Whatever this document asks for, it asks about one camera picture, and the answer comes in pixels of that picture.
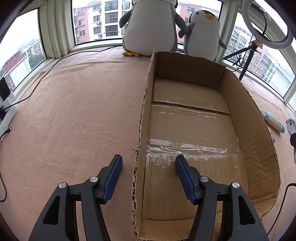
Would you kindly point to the white power strip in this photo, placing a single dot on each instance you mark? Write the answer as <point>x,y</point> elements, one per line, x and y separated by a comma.
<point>7,113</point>

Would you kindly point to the small plush penguin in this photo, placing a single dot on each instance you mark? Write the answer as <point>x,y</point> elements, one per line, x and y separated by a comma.
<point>203,38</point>

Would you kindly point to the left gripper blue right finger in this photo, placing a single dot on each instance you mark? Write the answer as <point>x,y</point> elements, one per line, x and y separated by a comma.
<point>189,178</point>

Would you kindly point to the black tripod stand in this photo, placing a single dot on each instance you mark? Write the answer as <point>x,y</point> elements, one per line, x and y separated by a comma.
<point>244,57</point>

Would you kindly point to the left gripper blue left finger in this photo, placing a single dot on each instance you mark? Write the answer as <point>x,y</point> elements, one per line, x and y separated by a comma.
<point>109,177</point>

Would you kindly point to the pink floor blanket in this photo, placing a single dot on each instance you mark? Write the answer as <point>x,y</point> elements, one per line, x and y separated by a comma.
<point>84,111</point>

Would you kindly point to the white ring light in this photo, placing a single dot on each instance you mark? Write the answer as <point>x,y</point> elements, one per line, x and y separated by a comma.
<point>260,36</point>

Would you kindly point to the open cardboard box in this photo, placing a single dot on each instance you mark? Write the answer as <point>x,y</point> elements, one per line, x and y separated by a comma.
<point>199,109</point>

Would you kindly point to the large plush penguin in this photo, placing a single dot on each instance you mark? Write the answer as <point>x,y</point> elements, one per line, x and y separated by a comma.
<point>151,26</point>

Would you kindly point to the black power adapter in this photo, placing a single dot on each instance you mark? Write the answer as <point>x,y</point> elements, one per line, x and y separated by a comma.
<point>4,89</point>

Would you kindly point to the white lotion bottle blue cap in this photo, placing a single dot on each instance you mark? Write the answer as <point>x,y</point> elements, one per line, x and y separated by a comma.
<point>273,121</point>

